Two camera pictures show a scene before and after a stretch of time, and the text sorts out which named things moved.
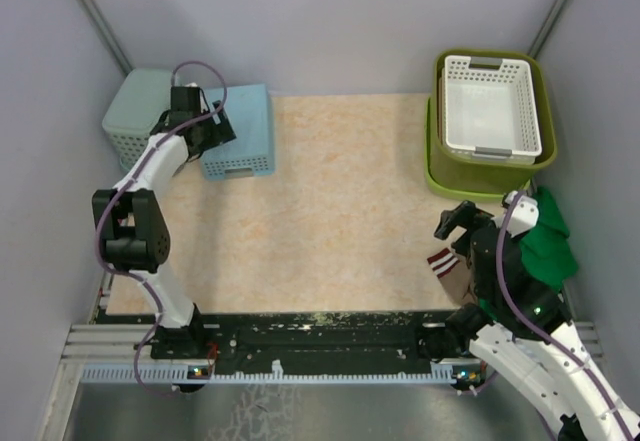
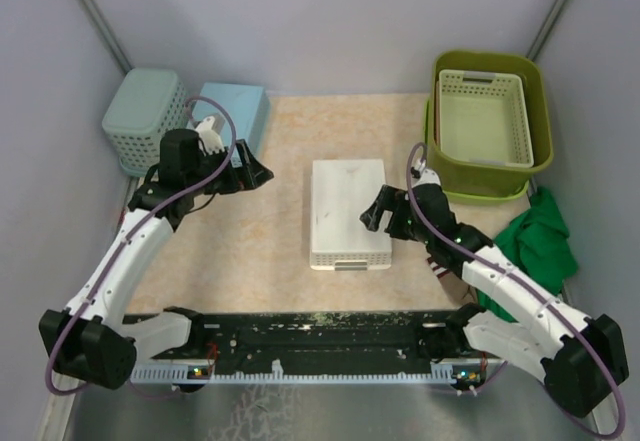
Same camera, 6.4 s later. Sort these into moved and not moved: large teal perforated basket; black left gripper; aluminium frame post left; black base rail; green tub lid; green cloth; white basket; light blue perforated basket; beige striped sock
Moved: light blue perforated basket; white basket; black left gripper
Not moved: large teal perforated basket; green tub lid; green cloth; aluminium frame post left; beige striped sock; black base rail
